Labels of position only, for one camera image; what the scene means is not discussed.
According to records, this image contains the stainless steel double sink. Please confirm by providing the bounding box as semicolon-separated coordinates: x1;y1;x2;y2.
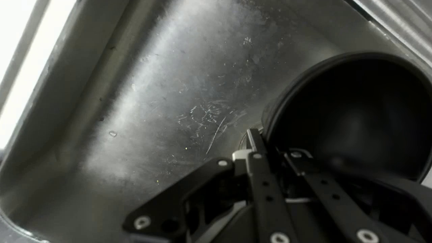
0;0;432;243

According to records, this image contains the black bowl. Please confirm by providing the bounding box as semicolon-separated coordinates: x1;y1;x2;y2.
260;51;432;184

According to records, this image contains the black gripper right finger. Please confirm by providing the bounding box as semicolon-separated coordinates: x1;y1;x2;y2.
282;147;432;243

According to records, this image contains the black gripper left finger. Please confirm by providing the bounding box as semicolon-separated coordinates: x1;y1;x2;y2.
121;127;298;243

